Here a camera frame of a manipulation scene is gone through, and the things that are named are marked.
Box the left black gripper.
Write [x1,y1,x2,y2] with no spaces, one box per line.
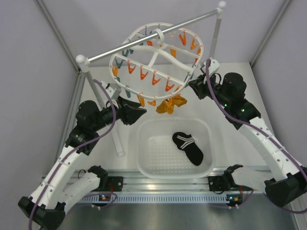
[92,95,146,131]

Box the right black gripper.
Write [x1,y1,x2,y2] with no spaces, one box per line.
[188,71,231,107]

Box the mustard yellow sock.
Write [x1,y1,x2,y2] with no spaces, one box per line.
[156,100,174,115]
[172,94,188,107]

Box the white oval clip hanger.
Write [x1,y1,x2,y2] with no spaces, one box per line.
[109,23,204,101]

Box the black striped sock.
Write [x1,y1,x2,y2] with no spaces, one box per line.
[172,132,204,166]

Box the orange clothes peg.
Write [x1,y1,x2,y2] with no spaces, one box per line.
[137,92,145,107]
[152,71,161,85]
[165,78,175,92]

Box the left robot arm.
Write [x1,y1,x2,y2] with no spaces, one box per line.
[18,97,147,230]

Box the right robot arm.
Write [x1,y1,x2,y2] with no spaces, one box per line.
[188,72,307,209]

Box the white laundry basket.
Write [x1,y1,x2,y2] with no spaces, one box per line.
[136,117,215,179]

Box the white drying rack stand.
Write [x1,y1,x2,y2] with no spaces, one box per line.
[75,0,227,157]

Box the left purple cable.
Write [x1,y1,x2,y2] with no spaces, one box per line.
[28,79,117,230]

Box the purple cable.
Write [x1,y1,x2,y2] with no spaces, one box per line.
[205,58,307,214]
[28,79,117,230]

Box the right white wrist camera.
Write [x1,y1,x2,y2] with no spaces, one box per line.
[201,58,220,77]

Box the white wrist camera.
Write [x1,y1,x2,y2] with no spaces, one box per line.
[201,58,220,77]
[100,81,121,100]

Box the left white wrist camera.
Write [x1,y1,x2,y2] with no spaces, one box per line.
[100,81,121,100]

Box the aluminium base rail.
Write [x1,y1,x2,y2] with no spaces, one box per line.
[77,169,251,205]

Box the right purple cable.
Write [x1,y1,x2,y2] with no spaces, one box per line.
[205,58,307,214]

